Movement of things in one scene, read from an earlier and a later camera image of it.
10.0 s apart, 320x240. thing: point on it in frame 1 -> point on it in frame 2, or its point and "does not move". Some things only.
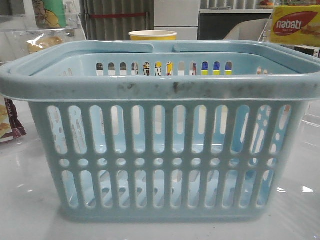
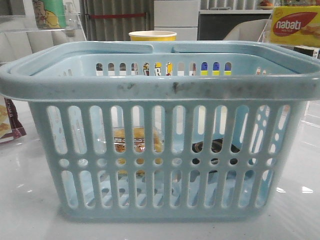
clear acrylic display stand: [22, 35] does not move
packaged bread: [42, 42] -> [120, 146]
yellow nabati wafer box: [297, 25] does not move
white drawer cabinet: [180, 16] does not move
